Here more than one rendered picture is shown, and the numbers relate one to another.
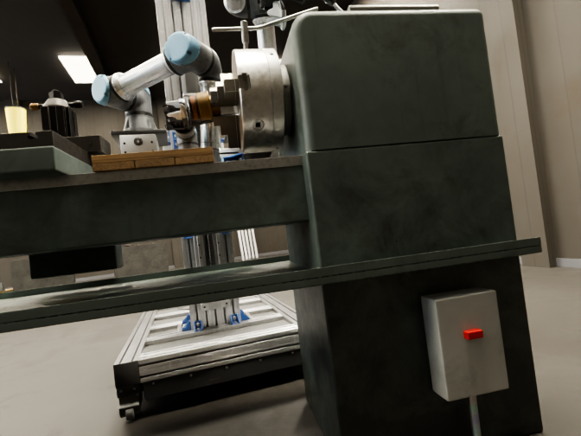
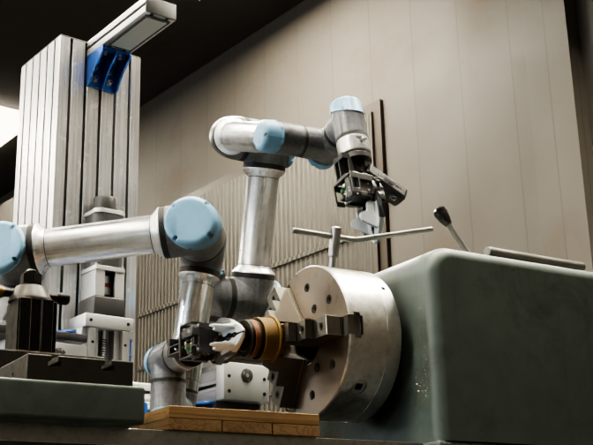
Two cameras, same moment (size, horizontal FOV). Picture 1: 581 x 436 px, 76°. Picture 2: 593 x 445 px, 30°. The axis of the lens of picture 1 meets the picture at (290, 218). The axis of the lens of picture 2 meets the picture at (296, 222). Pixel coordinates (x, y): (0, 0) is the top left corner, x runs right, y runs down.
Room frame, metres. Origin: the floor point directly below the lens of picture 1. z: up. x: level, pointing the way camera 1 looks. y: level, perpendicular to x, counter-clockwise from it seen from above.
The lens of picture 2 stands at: (-0.89, 0.96, 0.63)
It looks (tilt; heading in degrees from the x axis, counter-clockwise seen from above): 18 degrees up; 338
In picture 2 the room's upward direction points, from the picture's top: 1 degrees counter-clockwise
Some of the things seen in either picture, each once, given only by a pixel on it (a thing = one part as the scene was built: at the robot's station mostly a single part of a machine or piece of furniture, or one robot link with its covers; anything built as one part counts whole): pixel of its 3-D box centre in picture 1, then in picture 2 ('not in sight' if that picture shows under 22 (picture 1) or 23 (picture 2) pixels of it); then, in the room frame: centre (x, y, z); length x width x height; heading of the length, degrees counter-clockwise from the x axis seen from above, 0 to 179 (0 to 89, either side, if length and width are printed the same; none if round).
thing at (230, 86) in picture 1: (229, 92); (320, 330); (1.07, 0.13, 1.08); 0.12 x 0.11 x 0.05; 10
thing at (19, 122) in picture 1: (16, 122); not in sight; (7.44, 5.30, 3.50); 0.36 x 0.36 x 0.57
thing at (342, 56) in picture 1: (368, 104); (471, 369); (1.27, -0.32, 1.06); 0.59 x 0.48 x 0.39; 100
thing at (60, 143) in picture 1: (53, 160); (36, 390); (1.08, 0.67, 0.95); 0.43 x 0.18 x 0.04; 10
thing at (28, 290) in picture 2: (57, 105); (30, 295); (1.15, 0.69, 1.14); 0.08 x 0.08 x 0.03
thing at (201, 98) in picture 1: (204, 106); (263, 338); (1.15, 0.23, 1.08); 0.09 x 0.09 x 0.09; 10
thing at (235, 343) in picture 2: (176, 113); (224, 343); (1.13, 0.31, 1.06); 0.09 x 0.06 x 0.03; 10
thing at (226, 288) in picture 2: not in sight; (205, 295); (1.81, 0.15, 1.33); 0.13 x 0.12 x 0.14; 95
